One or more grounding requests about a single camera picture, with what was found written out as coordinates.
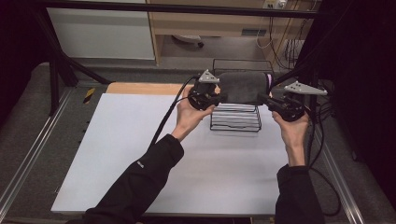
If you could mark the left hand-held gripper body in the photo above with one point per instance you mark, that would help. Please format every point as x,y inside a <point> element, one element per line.
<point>201,97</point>

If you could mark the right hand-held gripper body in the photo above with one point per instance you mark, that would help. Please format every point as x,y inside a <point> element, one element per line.
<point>289,109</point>

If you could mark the dark grey cloth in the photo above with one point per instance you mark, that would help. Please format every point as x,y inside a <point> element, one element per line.
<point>244,87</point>

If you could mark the person's right hand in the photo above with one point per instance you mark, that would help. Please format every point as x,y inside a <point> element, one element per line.
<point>294,130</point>

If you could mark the person's left hand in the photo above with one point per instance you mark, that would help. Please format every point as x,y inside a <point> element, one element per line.
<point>188,118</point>

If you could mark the white chair base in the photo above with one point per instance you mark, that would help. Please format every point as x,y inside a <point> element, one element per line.
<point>186,38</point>

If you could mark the light wooden desk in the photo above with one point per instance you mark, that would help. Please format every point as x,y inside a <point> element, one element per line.
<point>205,21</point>

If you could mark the white power strip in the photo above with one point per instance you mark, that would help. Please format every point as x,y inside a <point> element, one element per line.
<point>274,3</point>

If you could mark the white table sheet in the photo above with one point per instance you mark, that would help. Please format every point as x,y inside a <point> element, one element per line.
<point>118,149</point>

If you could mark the yellow black tape strip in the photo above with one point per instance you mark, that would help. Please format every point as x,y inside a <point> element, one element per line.
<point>89,95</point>

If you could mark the white cabinet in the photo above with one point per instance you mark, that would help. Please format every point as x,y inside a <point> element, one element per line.
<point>99,34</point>

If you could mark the aluminium rail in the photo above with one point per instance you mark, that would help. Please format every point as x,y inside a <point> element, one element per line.
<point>339,180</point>
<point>31,149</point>

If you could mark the black horizontal frame bar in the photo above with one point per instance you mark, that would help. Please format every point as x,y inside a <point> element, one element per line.
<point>155,7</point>

